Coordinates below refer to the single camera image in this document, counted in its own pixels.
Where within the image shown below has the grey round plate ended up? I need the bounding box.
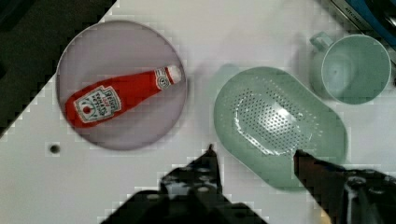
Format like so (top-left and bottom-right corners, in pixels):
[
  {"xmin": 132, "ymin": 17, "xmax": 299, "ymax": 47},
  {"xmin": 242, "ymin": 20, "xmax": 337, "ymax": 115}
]
[{"xmin": 57, "ymin": 21, "xmax": 187, "ymax": 150}]

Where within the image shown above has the red ketchup bottle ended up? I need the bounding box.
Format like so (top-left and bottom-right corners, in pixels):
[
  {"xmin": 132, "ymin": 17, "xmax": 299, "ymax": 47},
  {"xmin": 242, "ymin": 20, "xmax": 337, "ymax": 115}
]
[{"xmin": 64, "ymin": 65, "xmax": 183, "ymax": 128}]

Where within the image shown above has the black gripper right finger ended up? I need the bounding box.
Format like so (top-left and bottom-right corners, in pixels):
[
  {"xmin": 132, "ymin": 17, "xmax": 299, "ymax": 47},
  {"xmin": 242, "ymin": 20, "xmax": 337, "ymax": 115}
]
[{"xmin": 293, "ymin": 149, "xmax": 396, "ymax": 224}]

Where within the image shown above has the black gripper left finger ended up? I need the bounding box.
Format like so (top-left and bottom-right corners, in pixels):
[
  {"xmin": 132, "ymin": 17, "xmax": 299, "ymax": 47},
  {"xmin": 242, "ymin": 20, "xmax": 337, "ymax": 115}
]
[{"xmin": 160, "ymin": 144, "xmax": 222, "ymax": 203}]

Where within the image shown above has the green plastic cup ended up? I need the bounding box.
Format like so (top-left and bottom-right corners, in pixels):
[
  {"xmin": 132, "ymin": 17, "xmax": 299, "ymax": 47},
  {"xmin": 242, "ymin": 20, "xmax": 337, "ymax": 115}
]
[{"xmin": 309, "ymin": 32, "xmax": 392, "ymax": 105}]

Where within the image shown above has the green plastic strainer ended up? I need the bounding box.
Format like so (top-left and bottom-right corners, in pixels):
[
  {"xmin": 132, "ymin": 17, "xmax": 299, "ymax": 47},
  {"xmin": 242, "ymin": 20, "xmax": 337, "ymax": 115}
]
[{"xmin": 214, "ymin": 66, "xmax": 348, "ymax": 191}]

